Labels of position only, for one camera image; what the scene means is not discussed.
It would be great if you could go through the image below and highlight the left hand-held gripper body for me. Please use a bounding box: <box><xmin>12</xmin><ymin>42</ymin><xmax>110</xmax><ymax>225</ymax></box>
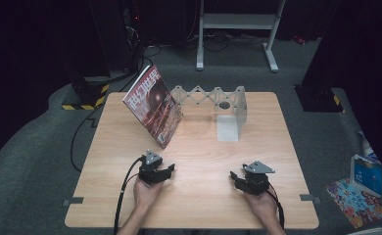
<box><xmin>137</xmin><ymin>149</ymin><xmax>167</xmax><ymax>186</ymax></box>

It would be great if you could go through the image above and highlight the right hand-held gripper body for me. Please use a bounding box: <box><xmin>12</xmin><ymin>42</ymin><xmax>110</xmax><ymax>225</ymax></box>
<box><xmin>240</xmin><ymin>160</ymin><xmax>276</xmax><ymax>197</ymax></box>

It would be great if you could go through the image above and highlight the red magazine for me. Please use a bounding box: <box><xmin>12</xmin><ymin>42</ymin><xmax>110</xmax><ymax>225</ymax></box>
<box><xmin>121</xmin><ymin>64</ymin><xmax>184</xmax><ymax>151</ymax></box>

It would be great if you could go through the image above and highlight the white expandable book rack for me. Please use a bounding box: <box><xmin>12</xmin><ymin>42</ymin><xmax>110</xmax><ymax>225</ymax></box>
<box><xmin>169</xmin><ymin>84</ymin><xmax>248</xmax><ymax>143</ymax></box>

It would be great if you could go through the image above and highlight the person's left hand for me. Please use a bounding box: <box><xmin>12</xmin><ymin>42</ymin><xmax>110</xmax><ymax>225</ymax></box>
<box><xmin>132</xmin><ymin>177</ymin><xmax>166</xmax><ymax>211</ymax></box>

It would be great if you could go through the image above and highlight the person's right hand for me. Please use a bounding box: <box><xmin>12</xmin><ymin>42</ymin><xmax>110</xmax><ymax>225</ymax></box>
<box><xmin>243</xmin><ymin>187</ymin><xmax>279</xmax><ymax>223</ymax></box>

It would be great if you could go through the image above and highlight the grey tape piece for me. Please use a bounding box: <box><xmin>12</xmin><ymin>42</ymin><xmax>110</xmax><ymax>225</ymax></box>
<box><xmin>63</xmin><ymin>197</ymin><xmax>85</xmax><ymax>207</ymax></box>
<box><xmin>299</xmin><ymin>193</ymin><xmax>322</xmax><ymax>204</ymax></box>

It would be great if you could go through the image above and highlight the black box yellow corner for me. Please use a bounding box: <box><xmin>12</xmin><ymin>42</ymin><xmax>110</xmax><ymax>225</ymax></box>
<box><xmin>294</xmin><ymin>84</ymin><xmax>346</xmax><ymax>114</ymax></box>

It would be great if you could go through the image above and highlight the black yellow striped box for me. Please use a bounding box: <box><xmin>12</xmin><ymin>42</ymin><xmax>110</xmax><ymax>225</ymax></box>
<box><xmin>61</xmin><ymin>75</ymin><xmax>111</xmax><ymax>112</ymax></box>

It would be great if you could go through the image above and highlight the colourful picture book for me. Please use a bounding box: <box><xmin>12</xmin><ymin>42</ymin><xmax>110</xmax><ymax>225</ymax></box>
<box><xmin>325</xmin><ymin>177</ymin><xmax>382</xmax><ymax>229</ymax></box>

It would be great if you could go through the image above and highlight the blue box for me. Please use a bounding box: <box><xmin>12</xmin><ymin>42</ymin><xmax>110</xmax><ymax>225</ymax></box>
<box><xmin>349</xmin><ymin>154</ymin><xmax>382</xmax><ymax>199</ymax></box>

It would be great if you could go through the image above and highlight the white bottle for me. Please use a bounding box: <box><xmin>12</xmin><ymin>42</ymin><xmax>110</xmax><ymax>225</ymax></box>
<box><xmin>358</xmin><ymin>130</ymin><xmax>380</xmax><ymax>162</ymax></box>

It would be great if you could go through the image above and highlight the white flat item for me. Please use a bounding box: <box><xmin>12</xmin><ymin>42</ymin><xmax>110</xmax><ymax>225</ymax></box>
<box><xmin>346</xmin><ymin>226</ymin><xmax>382</xmax><ymax>235</ymax></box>

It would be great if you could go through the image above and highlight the dark equipment tower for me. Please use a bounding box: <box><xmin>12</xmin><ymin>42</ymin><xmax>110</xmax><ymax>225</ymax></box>
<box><xmin>119</xmin><ymin>0</ymin><xmax>148</xmax><ymax>74</ymax></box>

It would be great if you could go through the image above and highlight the small red item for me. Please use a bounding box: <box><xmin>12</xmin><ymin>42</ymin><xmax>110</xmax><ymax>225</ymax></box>
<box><xmin>292</xmin><ymin>34</ymin><xmax>309</xmax><ymax>46</ymax></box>

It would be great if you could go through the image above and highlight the white metal stand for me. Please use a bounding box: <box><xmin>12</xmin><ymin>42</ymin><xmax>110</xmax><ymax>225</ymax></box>
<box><xmin>196</xmin><ymin>0</ymin><xmax>287</xmax><ymax>73</ymax></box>

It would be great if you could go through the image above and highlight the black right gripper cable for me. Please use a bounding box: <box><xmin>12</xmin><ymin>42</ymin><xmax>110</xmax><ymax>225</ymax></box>
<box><xmin>266</xmin><ymin>188</ymin><xmax>286</xmax><ymax>230</ymax></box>

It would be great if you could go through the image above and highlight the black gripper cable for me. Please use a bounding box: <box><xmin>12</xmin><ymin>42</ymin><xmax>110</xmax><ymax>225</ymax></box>
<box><xmin>266</xmin><ymin>188</ymin><xmax>286</xmax><ymax>230</ymax></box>
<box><xmin>113</xmin><ymin>156</ymin><xmax>147</xmax><ymax>235</ymax></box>

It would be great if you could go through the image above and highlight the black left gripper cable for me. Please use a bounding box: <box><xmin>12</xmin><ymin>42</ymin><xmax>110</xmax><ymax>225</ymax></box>
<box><xmin>113</xmin><ymin>156</ymin><xmax>147</xmax><ymax>235</ymax></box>

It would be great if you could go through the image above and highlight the black floor cable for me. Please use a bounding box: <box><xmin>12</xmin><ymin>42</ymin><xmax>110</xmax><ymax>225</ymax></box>
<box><xmin>69</xmin><ymin>56</ymin><xmax>155</xmax><ymax>173</ymax></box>

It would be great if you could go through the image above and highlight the bundle of floor cables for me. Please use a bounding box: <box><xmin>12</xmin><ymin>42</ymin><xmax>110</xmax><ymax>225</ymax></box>
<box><xmin>185</xmin><ymin>29</ymin><xmax>269</xmax><ymax>53</ymax></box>

